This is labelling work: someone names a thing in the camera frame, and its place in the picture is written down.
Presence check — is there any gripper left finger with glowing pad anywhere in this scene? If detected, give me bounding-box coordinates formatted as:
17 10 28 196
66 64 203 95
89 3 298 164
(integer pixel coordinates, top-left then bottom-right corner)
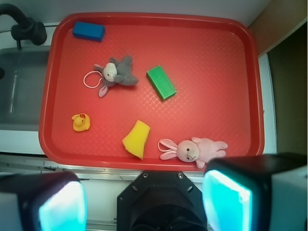
0 172 87 231

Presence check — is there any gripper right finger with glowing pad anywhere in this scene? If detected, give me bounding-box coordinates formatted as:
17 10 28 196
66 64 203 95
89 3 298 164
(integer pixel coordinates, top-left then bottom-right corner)
202 153 308 231

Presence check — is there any yellow rubber duck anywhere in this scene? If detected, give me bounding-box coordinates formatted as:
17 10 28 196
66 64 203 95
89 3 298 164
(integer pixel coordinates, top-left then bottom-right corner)
71 113 91 132

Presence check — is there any pink plush bunny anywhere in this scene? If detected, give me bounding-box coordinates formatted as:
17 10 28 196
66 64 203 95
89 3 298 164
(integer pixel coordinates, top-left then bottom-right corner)
157 137 228 169

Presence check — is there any yellow foam wedge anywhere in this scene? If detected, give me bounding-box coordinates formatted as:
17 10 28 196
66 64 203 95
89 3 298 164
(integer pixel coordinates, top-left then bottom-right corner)
122 120 150 160

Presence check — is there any grey sink basin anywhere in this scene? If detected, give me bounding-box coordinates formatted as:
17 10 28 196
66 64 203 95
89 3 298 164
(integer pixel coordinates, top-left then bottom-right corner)
0 46 50 131

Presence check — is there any red plastic tray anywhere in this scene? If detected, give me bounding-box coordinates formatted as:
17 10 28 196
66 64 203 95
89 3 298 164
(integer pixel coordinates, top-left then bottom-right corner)
38 13 264 171

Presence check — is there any grey plush bunny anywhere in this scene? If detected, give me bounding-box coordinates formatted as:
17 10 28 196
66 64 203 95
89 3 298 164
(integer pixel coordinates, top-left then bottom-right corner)
83 55 139 98

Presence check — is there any green foam block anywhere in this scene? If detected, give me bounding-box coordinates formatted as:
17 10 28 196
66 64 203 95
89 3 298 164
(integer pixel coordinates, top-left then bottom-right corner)
146 65 177 101

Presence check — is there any black faucet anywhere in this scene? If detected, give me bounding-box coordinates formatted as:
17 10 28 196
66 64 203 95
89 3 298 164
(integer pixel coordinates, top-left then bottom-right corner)
0 3 47 51

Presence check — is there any blue foam block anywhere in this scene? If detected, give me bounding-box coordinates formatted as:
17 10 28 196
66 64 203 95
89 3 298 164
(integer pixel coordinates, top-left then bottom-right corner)
72 22 105 42

